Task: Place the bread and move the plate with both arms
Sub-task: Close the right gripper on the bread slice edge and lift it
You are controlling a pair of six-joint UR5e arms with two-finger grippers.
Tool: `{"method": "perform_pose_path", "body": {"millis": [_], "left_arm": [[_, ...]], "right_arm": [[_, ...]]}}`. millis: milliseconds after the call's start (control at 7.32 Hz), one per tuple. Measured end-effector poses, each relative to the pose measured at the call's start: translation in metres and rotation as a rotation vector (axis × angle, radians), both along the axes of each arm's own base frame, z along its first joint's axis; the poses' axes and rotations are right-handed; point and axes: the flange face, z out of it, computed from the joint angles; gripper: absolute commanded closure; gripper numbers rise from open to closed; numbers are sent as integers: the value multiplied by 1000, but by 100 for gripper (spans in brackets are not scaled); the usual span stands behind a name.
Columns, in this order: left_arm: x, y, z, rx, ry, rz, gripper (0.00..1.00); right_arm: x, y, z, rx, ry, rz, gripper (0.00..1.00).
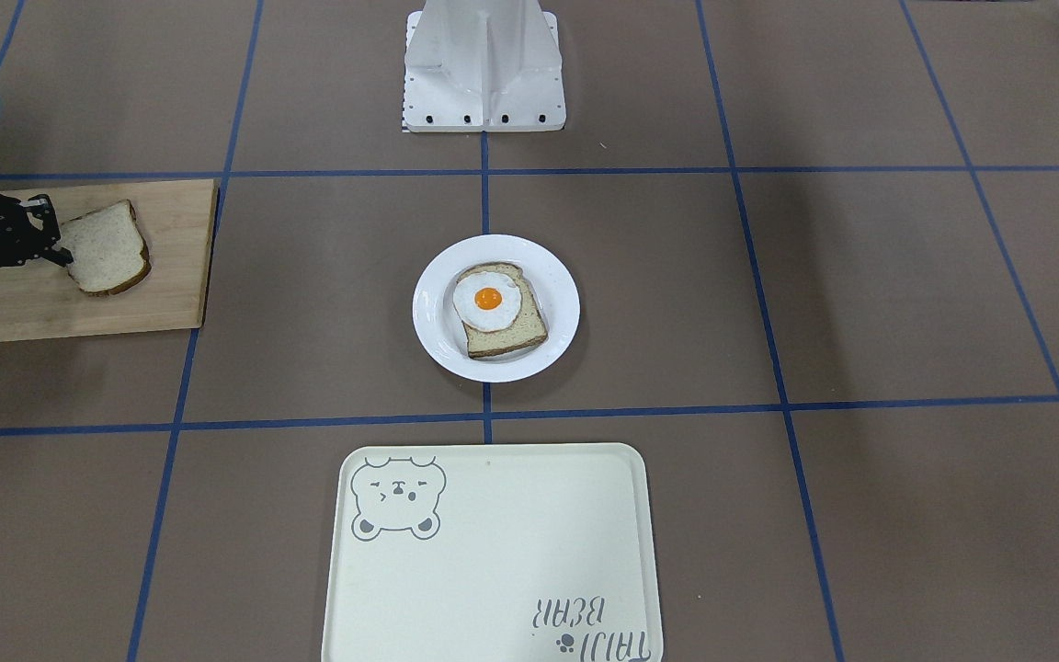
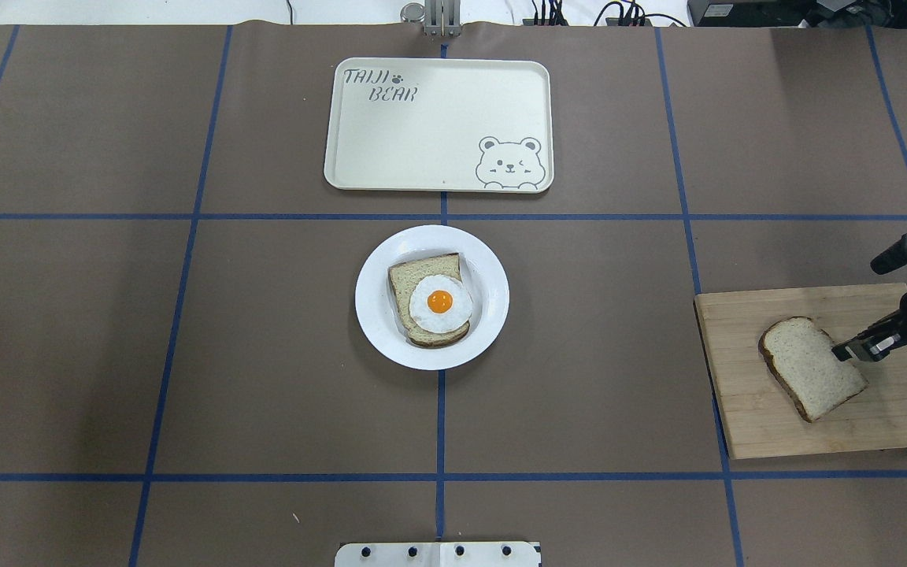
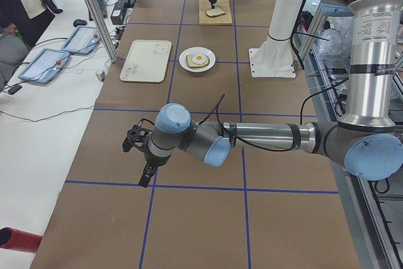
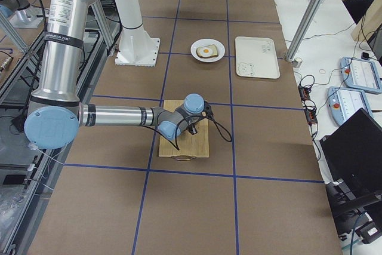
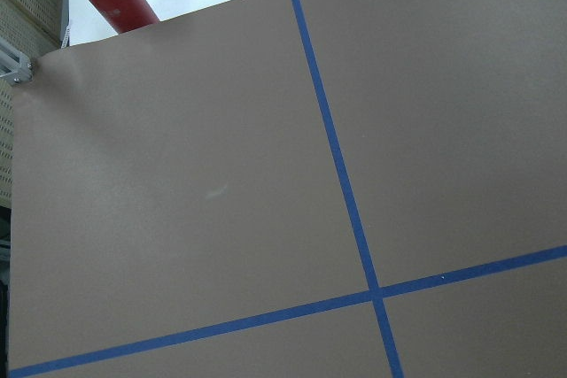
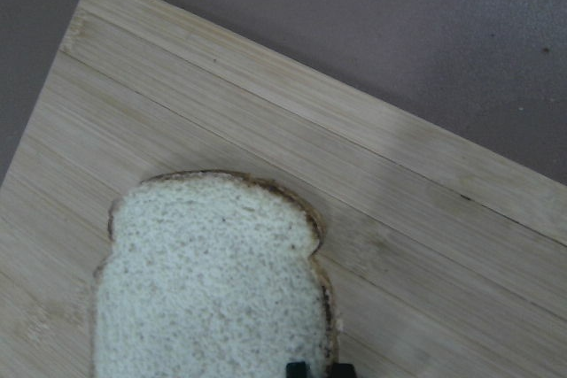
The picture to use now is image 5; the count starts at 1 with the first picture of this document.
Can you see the aluminium frame post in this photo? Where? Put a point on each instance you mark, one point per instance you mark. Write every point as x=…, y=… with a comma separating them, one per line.
x=16, y=67

